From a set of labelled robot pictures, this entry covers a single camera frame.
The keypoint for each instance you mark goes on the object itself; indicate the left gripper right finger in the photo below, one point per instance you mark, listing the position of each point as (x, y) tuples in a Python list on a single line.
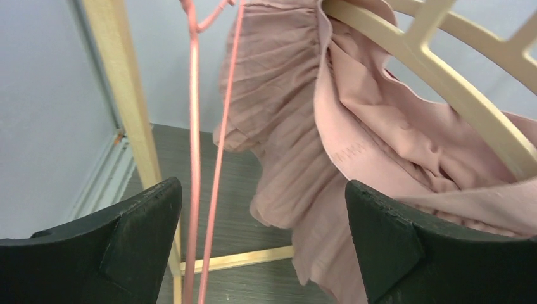
[(409, 256)]

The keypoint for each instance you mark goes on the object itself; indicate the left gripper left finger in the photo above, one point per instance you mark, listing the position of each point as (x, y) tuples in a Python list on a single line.
[(115, 255)]

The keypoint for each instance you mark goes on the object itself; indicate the pink pleated skirt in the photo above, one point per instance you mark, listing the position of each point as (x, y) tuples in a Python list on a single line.
[(311, 98)]

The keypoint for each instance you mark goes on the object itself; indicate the pink wire hanger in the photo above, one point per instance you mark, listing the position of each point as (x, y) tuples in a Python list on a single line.
[(195, 29)]

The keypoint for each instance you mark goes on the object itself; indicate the beige hanger of pink skirt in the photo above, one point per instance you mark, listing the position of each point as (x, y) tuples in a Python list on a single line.
[(411, 47)]

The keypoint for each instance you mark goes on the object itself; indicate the wooden clothes rack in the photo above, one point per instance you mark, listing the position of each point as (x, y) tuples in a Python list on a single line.
[(111, 30)]

